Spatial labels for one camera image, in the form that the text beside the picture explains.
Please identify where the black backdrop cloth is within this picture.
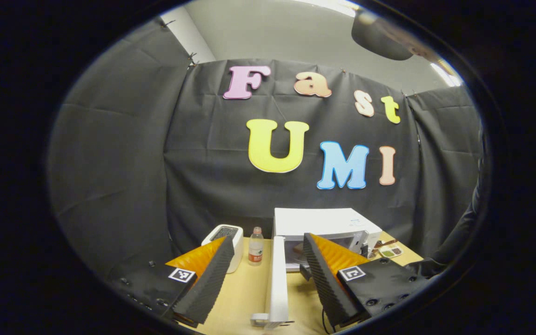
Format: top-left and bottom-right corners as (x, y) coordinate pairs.
(47, 19), (487, 280)

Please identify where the white toaster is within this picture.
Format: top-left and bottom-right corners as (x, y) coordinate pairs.
(201, 225), (244, 274)

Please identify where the ceiling light panel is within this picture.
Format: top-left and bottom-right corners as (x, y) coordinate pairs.
(431, 62), (462, 87)
(296, 0), (362, 17)

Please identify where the white microwave oven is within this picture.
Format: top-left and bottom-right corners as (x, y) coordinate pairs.
(251, 208), (382, 330)

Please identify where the white divided plate of grains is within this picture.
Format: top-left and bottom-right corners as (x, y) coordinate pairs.
(379, 244), (403, 259)

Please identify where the clear bottle with red label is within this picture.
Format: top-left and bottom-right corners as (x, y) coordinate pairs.
(248, 227), (264, 266)

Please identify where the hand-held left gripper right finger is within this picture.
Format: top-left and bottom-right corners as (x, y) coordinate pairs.
(302, 233), (430, 328)

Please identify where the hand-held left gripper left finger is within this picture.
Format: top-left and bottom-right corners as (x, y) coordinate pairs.
(107, 236), (235, 328)

